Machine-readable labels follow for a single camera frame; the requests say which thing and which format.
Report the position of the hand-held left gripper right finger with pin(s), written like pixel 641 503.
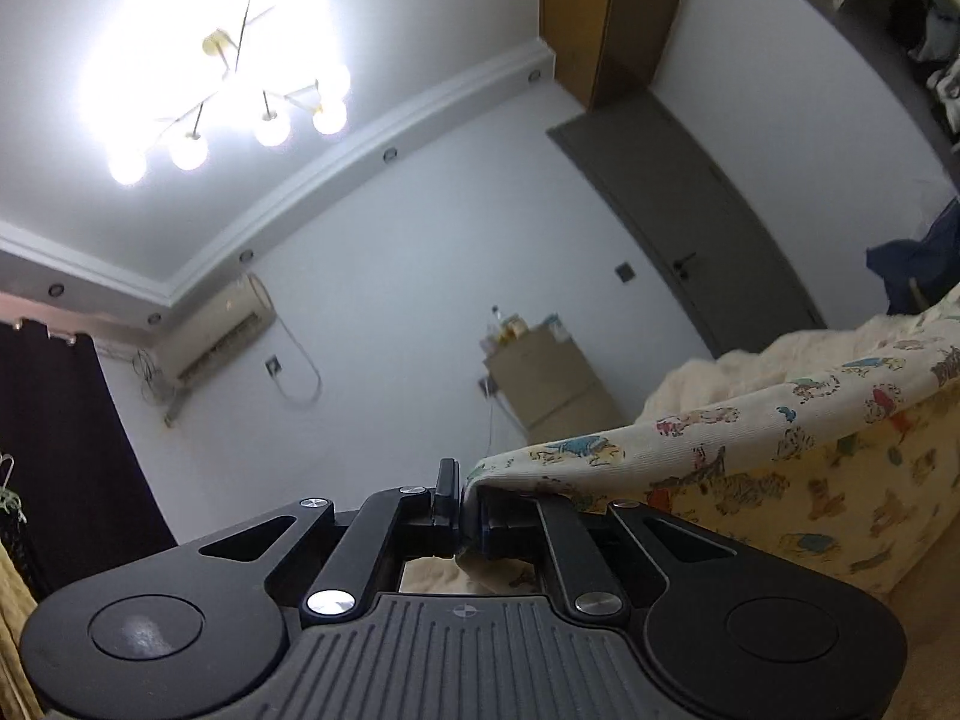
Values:
pixel 510 532

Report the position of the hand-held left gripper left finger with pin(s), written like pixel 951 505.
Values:
pixel 446 502

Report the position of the dog print fitted sheet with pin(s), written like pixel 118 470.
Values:
pixel 787 465

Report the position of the clothes hanger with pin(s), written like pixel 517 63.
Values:
pixel 9 495

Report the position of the beige small fridge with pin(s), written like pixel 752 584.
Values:
pixel 555 390

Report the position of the white air conditioner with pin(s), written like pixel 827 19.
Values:
pixel 217 330

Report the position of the cream fluffy blanket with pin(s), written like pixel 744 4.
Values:
pixel 750 367

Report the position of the air conditioner pipes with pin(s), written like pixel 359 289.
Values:
pixel 157 390

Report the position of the grey door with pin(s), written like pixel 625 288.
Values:
pixel 690 202

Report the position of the yellow waffle towel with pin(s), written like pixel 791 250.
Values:
pixel 15 630

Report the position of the ceiling lamp with globes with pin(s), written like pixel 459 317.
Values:
pixel 225 90

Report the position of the blue bag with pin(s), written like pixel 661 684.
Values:
pixel 915 262

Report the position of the wall socket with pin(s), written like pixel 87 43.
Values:
pixel 274 366

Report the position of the dark wall switch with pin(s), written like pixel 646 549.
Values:
pixel 625 273

